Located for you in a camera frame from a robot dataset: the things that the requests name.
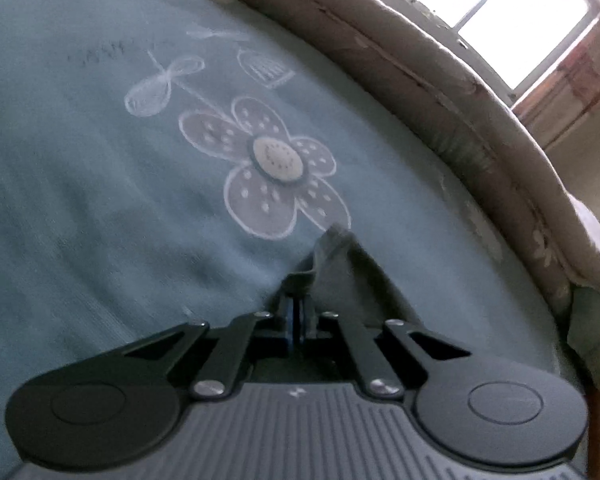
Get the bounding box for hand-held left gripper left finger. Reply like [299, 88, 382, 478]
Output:
[120, 274, 297, 401]

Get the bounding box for dark green pants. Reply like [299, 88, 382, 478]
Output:
[287, 224, 412, 333]

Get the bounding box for beige folded quilt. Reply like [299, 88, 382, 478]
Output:
[152, 0, 600, 321]

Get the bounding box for green pillow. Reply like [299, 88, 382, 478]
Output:
[567, 285, 600, 391]

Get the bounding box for window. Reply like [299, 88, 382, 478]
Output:
[375, 0, 600, 93]

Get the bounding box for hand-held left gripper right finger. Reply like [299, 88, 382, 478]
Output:
[298, 274, 476, 401]

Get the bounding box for white fluffy blanket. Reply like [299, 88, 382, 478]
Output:
[570, 192, 600, 266]

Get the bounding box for teal floral bed sheet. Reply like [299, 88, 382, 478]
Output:
[0, 0, 581, 461]

